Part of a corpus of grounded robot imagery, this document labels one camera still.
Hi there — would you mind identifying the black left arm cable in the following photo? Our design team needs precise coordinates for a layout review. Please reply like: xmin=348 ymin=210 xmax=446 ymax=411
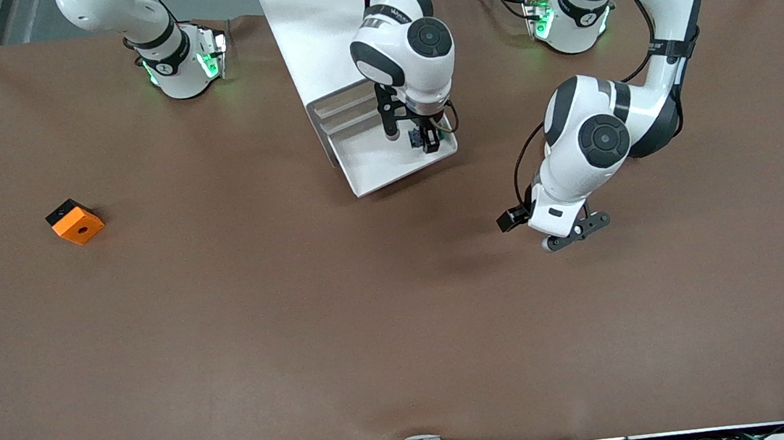
xmin=507 ymin=120 xmax=556 ymax=211

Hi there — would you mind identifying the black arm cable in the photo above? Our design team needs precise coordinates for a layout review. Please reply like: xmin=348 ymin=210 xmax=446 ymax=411
xmin=439 ymin=100 xmax=461 ymax=135
xmin=507 ymin=120 xmax=556 ymax=211

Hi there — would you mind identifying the brown table cover mat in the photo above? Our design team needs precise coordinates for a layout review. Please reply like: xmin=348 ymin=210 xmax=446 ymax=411
xmin=0 ymin=0 xmax=784 ymax=440

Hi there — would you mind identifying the orange and black block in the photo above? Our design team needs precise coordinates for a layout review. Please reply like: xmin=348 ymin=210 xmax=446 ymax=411
xmin=43 ymin=195 xmax=107 ymax=249

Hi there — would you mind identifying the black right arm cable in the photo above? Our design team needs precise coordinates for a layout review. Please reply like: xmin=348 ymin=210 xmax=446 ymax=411
xmin=439 ymin=100 xmax=461 ymax=135

